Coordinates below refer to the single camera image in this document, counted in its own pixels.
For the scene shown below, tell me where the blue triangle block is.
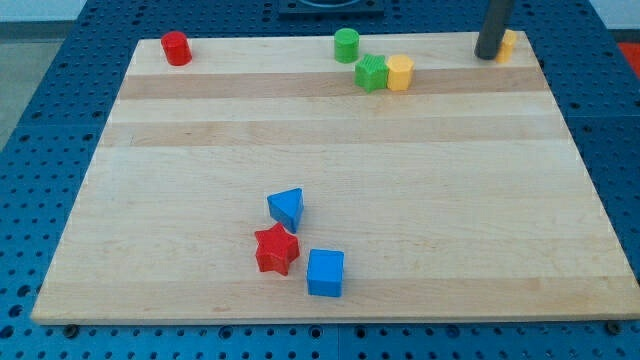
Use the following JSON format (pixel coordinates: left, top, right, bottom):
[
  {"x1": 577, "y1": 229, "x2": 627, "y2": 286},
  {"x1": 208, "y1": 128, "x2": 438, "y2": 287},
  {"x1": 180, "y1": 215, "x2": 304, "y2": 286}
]
[{"x1": 267, "y1": 188, "x2": 304, "y2": 234}]

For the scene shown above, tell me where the red star block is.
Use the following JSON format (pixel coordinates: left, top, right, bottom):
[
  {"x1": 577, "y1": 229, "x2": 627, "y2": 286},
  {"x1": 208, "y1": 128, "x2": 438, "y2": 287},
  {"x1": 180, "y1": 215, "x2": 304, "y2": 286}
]
[{"x1": 254, "y1": 223, "x2": 300, "y2": 276}]

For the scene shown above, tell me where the blue cube block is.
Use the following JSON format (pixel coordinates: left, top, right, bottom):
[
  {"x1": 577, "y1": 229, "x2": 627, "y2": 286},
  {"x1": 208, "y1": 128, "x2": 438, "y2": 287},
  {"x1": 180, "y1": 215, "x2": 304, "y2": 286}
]
[{"x1": 306, "y1": 249, "x2": 344, "y2": 298}]

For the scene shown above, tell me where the green star block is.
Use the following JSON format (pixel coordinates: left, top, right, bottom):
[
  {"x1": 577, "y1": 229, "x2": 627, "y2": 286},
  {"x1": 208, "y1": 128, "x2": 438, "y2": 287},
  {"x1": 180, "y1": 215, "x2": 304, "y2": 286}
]
[{"x1": 354, "y1": 54, "x2": 389, "y2": 93}]

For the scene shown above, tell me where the yellow hexagon block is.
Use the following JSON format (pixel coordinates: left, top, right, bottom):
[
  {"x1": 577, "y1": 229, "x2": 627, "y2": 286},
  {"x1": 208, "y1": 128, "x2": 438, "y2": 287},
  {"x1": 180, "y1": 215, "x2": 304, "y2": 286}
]
[{"x1": 387, "y1": 54, "x2": 415, "y2": 91}]

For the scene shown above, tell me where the green cylinder block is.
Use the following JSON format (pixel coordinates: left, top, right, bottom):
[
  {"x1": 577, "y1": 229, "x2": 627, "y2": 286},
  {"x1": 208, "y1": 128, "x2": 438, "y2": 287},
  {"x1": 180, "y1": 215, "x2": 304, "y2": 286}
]
[{"x1": 334, "y1": 28, "x2": 360, "y2": 64}]

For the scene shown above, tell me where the wooden board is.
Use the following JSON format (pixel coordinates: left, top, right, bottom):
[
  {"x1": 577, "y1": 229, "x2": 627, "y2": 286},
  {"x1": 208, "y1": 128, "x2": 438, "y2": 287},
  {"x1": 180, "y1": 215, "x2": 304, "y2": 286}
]
[{"x1": 32, "y1": 32, "x2": 639, "y2": 325}]

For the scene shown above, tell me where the red cylinder block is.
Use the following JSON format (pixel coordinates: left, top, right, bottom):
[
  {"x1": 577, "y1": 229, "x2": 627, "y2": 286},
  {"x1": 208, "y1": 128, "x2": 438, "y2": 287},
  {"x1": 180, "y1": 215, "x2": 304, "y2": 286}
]
[{"x1": 161, "y1": 31, "x2": 192, "y2": 66}]

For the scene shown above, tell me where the yellow block behind rod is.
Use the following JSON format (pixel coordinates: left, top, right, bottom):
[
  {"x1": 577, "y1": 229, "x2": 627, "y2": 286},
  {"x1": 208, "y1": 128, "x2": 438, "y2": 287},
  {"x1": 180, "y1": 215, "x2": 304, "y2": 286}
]
[{"x1": 495, "y1": 29, "x2": 518, "y2": 63}]

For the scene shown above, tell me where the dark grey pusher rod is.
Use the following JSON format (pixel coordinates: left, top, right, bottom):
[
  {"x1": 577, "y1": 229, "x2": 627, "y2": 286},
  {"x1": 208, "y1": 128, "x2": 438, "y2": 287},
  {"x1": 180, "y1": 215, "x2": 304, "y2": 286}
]
[{"x1": 474, "y1": 0, "x2": 515, "y2": 60}]

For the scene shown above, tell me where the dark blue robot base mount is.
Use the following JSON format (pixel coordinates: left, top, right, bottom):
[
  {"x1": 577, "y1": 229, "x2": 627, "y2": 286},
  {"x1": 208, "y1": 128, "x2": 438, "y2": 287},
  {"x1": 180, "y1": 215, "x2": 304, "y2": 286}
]
[{"x1": 277, "y1": 0, "x2": 385, "y2": 18}]

